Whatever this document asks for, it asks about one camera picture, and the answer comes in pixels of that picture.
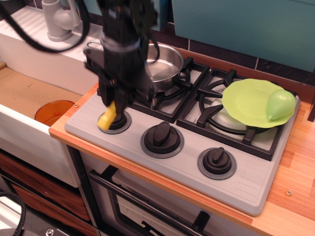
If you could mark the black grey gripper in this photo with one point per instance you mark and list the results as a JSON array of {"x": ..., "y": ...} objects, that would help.
[{"x": 122, "y": 77}]

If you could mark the yellow toy corn piece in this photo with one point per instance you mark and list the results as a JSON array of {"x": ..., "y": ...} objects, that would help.
[{"x": 107, "y": 118}]

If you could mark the small green pear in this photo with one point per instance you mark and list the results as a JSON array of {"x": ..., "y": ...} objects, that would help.
[{"x": 280, "y": 105}]

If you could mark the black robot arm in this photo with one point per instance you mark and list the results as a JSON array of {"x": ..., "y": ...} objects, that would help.
[{"x": 125, "y": 36}]

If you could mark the black left stove knob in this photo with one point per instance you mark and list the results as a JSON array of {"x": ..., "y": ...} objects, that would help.
[{"x": 119, "y": 125}]

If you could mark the black stove knob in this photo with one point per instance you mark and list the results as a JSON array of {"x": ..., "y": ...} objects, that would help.
[
  {"x": 119, "y": 125},
  {"x": 217, "y": 163},
  {"x": 162, "y": 141}
]

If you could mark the stainless steel pan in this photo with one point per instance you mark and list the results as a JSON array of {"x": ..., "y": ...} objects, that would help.
[{"x": 164, "y": 62}]

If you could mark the black middle stove knob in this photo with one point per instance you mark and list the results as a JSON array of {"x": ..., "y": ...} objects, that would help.
[{"x": 162, "y": 141}]

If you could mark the black right stove knob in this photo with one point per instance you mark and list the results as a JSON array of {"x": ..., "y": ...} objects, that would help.
[{"x": 217, "y": 163}]

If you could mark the light green plate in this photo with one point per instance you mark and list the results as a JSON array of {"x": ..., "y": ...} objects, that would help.
[{"x": 246, "y": 101}]

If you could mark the grey toy stove top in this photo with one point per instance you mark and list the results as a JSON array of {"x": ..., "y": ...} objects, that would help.
[{"x": 246, "y": 190}]

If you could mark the black left burner grate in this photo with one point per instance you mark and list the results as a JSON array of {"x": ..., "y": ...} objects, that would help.
[{"x": 170, "y": 103}]

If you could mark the black burner grate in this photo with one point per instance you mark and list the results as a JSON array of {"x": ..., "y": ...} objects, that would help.
[
  {"x": 170, "y": 103},
  {"x": 205, "y": 115}
]

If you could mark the orange translucent bowl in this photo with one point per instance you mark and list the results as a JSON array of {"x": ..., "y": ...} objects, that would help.
[{"x": 49, "y": 113}]

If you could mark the white toy sink unit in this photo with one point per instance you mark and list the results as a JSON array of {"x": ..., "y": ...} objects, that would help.
[{"x": 29, "y": 79}]

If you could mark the grey toy faucet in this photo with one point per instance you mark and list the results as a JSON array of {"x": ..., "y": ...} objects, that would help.
[{"x": 60, "y": 22}]

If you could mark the black right burner grate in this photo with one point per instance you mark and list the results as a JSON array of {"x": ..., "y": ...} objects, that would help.
[{"x": 205, "y": 115}]

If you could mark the wood grain drawer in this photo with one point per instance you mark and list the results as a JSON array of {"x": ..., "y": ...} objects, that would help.
[{"x": 47, "y": 195}]

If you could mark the oven door with window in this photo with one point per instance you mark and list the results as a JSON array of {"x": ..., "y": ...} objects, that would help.
[{"x": 138, "y": 208}]

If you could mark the black oven door handle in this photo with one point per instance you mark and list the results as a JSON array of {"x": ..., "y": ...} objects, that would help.
[{"x": 105, "y": 181}]

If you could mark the black braided cable foreground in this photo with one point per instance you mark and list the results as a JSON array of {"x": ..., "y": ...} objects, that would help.
[{"x": 14, "y": 197}]

